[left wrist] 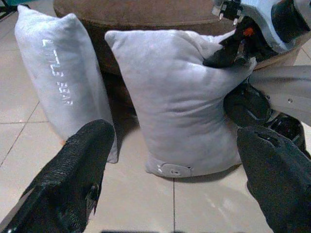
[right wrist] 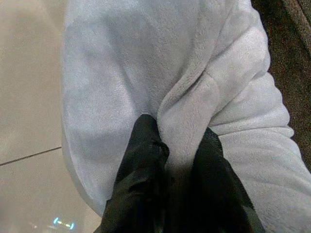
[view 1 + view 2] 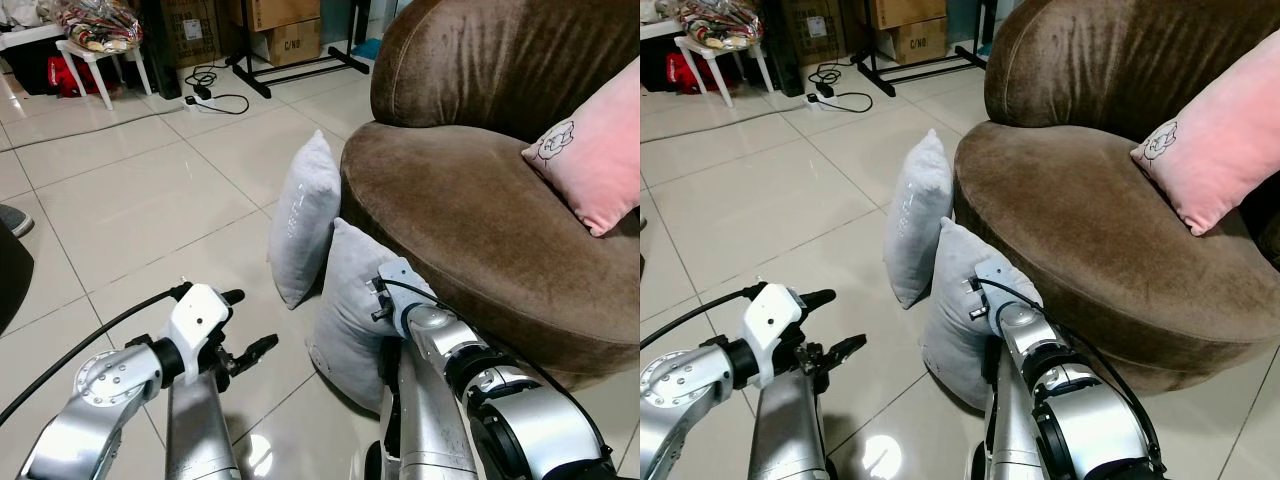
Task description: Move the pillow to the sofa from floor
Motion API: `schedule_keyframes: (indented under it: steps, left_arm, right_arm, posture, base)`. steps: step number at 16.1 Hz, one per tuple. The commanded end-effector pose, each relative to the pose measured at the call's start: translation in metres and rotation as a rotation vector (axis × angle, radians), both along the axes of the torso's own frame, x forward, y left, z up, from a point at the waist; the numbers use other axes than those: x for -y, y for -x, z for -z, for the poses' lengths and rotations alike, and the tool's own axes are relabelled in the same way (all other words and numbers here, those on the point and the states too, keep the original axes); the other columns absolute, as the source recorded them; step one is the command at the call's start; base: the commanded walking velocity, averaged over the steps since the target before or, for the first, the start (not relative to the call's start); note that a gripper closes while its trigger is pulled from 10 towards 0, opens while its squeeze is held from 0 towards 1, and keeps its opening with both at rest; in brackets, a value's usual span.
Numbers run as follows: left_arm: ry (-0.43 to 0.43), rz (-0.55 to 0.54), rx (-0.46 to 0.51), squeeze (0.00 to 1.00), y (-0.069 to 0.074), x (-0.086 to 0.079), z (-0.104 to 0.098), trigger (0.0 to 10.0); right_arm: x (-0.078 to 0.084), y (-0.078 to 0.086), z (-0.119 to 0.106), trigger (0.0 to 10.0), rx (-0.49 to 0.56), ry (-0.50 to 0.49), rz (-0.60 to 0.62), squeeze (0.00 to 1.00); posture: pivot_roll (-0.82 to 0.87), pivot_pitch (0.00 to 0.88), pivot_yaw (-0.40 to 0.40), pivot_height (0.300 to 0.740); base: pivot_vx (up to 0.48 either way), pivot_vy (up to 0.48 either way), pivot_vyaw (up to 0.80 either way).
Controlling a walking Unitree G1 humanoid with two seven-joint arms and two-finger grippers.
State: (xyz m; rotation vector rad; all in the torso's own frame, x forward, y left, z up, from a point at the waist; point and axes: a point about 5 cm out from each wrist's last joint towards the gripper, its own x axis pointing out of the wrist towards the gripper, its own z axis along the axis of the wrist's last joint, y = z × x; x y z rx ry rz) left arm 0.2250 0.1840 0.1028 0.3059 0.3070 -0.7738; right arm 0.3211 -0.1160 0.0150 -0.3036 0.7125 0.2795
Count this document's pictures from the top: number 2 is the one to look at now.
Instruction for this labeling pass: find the white fluffy pillow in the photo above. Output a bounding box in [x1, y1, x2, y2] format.
[61, 0, 311, 233]

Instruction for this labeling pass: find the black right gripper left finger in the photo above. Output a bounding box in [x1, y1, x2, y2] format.
[95, 114, 170, 233]

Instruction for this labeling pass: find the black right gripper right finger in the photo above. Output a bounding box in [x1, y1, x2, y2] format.
[167, 127, 267, 233]

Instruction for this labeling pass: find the dark brown shaggy rug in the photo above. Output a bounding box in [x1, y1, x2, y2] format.
[250, 0, 311, 170]

